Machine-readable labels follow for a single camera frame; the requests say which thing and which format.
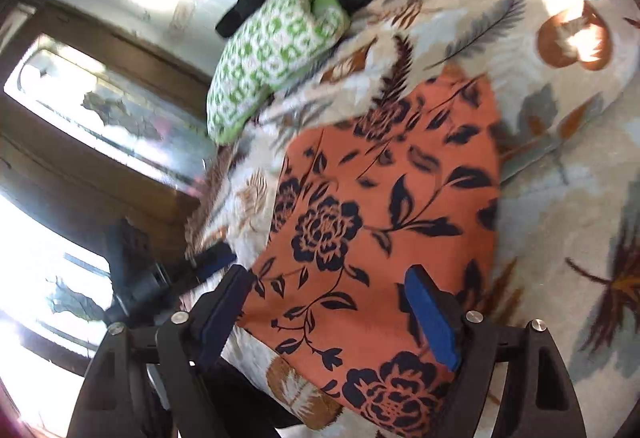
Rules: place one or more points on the wooden glass-panel cabinet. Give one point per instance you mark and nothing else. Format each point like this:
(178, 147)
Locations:
(100, 47)

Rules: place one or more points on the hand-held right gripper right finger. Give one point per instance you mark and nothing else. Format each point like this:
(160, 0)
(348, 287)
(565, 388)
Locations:
(432, 318)

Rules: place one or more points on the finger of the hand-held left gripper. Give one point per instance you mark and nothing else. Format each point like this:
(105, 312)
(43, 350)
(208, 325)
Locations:
(215, 259)

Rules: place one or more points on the beige leaf print blanket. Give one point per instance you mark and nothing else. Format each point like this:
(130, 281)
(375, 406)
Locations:
(550, 193)

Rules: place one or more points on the orange black floral cloth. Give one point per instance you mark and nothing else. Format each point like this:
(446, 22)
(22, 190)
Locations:
(375, 193)

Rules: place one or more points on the green white patterned cloth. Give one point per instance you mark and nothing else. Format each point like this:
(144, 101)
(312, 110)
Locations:
(260, 62)

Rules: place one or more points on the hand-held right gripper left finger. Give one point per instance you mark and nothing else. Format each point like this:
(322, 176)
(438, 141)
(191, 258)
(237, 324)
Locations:
(222, 318)

